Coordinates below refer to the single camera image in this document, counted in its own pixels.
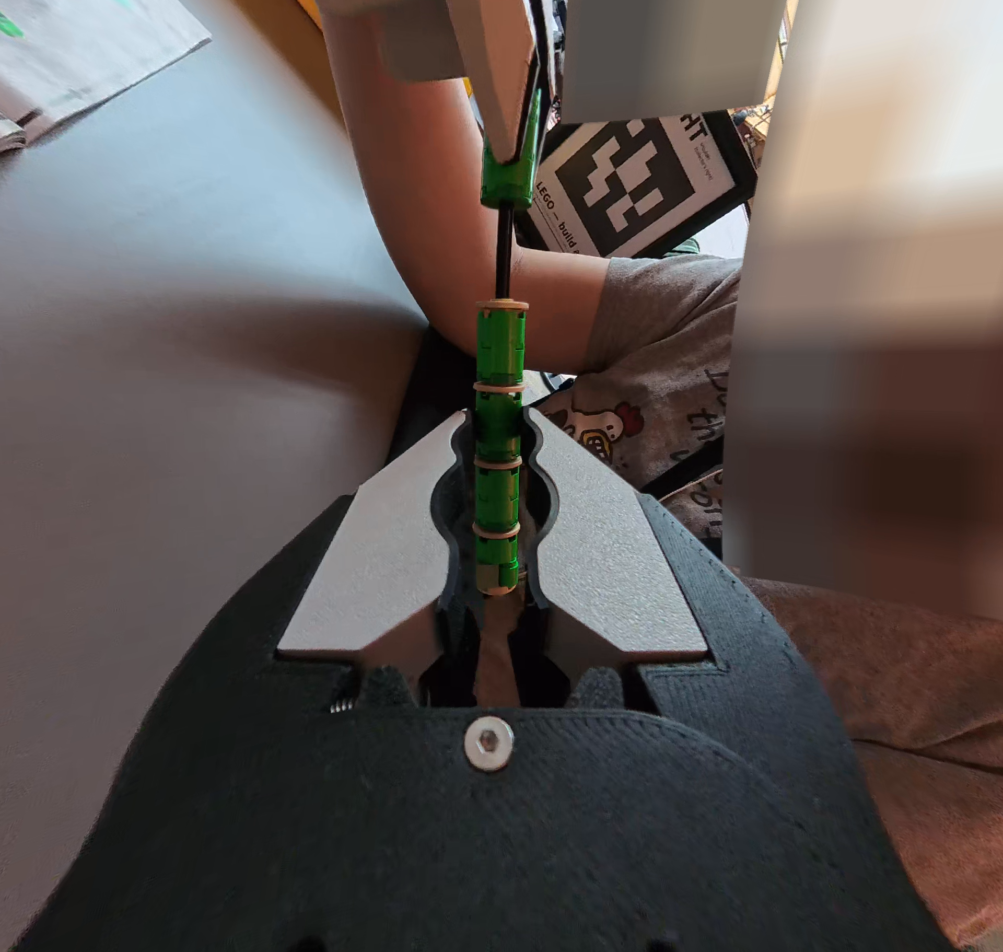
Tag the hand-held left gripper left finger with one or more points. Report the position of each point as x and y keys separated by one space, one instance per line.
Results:
x=376 y=552

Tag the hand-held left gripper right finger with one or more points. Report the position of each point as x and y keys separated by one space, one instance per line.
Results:
x=611 y=568

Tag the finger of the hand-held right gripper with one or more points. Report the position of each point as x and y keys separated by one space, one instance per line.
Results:
x=490 y=35

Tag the green cylinder piece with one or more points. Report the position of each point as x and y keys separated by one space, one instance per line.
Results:
x=509 y=180

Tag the green brick stack tan rings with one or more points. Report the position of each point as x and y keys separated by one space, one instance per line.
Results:
x=499 y=419

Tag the black axle rod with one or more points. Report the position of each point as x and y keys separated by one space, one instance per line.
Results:
x=505 y=254

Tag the person's right forearm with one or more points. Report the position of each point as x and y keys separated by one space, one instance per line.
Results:
x=423 y=223

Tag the black framed marker sign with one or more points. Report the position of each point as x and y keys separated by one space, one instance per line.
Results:
x=627 y=176

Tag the person's grey printed t-shirt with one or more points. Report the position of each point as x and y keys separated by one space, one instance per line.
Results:
x=650 y=317

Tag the open instruction booklet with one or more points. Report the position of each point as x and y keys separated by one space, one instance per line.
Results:
x=78 y=43

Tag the person's brown pants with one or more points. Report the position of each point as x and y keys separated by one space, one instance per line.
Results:
x=901 y=772

